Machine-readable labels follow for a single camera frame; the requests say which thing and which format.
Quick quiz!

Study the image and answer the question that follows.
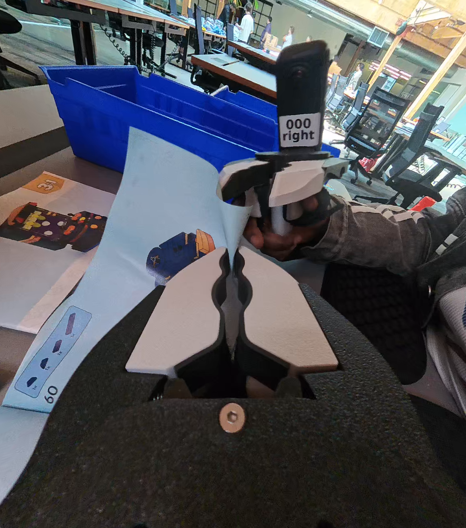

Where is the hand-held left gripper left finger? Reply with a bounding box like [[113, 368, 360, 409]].
[[126, 247, 233, 378]]

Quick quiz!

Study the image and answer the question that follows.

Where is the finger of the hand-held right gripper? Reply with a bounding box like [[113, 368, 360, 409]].
[[216, 159, 283, 204], [268, 161, 326, 208]]

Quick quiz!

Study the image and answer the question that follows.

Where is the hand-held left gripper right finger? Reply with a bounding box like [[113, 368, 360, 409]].
[[236, 247, 339, 378]]

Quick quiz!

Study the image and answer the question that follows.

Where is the instruction booklet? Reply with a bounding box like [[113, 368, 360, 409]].
[[0, 127, 254, 528]]

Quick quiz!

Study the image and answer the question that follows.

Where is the blue plastic bin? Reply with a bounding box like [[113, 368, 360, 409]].
[[39, 65, 283, 174], [211, 86, 341, 159]]

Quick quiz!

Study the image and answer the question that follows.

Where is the person's right hand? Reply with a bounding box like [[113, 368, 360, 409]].
[[242, 194, 336, 261]]

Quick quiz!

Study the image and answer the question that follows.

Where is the black bumpy cushion pad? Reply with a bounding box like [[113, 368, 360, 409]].
[[321, 262, 432, 385]]

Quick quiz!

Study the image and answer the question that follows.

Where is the instruction booklet arcade machine cover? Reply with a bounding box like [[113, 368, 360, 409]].
[[0, 171, 117, 334]]

